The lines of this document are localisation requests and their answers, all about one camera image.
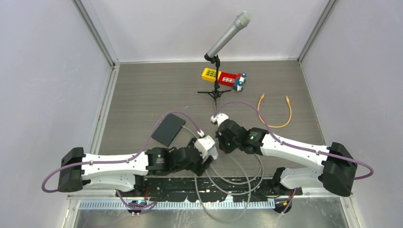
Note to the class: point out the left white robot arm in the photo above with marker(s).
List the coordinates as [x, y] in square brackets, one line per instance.
[82, 171]

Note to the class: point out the grey handheld microphone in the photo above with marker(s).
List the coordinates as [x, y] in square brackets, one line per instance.
[241, 21]

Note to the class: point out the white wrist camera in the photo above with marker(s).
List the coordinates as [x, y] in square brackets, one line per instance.
[218, 119]
[206, 147]

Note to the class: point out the colourful toy block vehicle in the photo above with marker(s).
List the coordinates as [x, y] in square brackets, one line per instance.
[236, 81]

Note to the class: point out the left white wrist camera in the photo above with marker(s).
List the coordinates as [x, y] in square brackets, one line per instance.
[206, 147]

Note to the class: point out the slotted cable duct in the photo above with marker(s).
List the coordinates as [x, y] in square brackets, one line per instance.
[226, 204]

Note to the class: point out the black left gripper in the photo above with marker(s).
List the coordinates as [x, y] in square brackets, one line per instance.
[203, 167]

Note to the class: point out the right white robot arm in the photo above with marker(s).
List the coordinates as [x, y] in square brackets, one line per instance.
[327, 167]

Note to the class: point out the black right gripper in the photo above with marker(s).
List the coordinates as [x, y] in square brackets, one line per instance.
[225, 149]

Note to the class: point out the black microphone tripod stand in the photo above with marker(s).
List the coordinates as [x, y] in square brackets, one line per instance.
[215, 94]

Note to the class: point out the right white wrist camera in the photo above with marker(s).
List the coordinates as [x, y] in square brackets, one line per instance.
[218, 119]

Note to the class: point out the black network switch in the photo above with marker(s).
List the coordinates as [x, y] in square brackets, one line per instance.
[168, 129]

